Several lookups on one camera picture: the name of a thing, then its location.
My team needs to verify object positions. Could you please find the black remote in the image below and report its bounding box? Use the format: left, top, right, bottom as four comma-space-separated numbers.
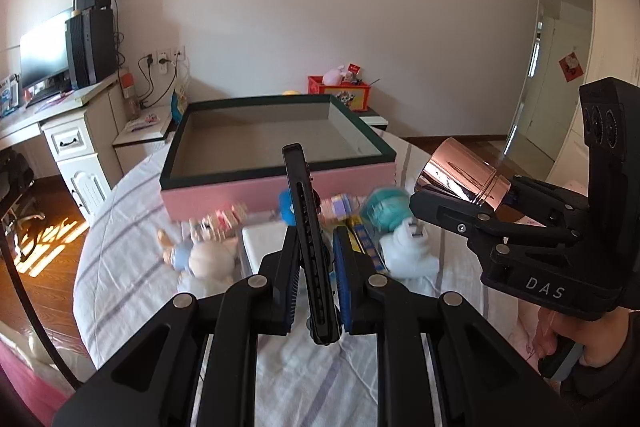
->
282, 143, 341, 346

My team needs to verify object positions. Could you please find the white charger plug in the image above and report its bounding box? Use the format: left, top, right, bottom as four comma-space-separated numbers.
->
241, 221, 288, 277

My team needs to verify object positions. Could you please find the rose gold metallic cup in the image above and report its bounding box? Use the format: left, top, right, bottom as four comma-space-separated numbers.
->
414, 138, 511, 210

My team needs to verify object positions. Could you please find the baby doll figure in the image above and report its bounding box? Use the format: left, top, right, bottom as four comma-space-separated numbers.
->
156, 229, 235, 283

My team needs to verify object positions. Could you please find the teal round toy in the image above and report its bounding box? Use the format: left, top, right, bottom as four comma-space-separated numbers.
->
360, 186, 413, 234

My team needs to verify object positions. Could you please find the pink block figure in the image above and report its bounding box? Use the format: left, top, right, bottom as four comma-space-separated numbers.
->
190, 204, 247, 243

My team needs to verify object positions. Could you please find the blue handle tool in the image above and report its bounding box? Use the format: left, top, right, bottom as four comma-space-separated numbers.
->
279, 188, 296, 227

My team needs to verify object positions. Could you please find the yellow tag card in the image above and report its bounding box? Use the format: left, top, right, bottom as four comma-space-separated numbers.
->
347, 216, 386, 272

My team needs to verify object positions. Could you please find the right hand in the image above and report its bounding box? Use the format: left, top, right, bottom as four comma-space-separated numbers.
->
530, 308, 630, 367

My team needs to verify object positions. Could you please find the pink green storage box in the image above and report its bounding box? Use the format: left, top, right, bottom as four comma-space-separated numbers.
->
160, 94, 396, 221

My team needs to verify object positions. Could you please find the striped white quilt cover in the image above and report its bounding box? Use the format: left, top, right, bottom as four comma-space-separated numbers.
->
73, 147, 537, 426

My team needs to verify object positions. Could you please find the red toy box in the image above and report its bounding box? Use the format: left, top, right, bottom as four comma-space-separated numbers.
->
307, 76, 371, 113

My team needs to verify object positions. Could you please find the white low side table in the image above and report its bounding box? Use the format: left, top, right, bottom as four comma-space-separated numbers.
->
113, 106, 175, 173

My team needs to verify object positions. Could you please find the white desk with drawers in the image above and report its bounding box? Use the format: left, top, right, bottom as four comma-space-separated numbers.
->
1, 67, 128, 223

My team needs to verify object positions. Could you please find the orange cap bottle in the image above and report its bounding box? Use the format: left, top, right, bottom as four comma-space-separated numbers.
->
119, 72, 140, 120

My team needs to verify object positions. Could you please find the black computer tower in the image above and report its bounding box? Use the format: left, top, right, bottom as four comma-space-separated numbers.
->
65, 9, 117, 90

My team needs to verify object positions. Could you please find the black computer monitor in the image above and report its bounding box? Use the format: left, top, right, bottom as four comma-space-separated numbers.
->
20, 9, 72, 105

